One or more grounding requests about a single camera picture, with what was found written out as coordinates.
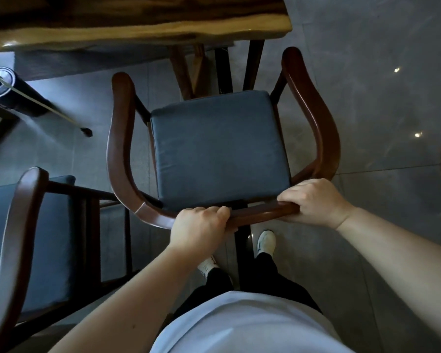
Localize person's right hand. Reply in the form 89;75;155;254
276;178;355;232

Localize wooden table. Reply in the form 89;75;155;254
0;0;293;153

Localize white shirt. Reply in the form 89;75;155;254
149;290;353;353

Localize cushioned wooden armchair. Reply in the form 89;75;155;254
0;166;140;353
106;39;342;291

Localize dark blue seat cushion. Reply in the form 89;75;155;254
0;175;85;313
149;90;293;212

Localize beige hose black tip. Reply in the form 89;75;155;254
0;64;93;138

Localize person's left forearm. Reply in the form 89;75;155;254
48;246;216;353

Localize black trousers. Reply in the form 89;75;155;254
172;252;322;320

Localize white sneaker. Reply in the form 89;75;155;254
197;255;220;278
256;230;276;256

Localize black lidded bucket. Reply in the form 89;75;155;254
0;67;50;118

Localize person's left hand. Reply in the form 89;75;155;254
168;205;240;261

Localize person's right forearm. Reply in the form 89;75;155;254
336;206;441;350

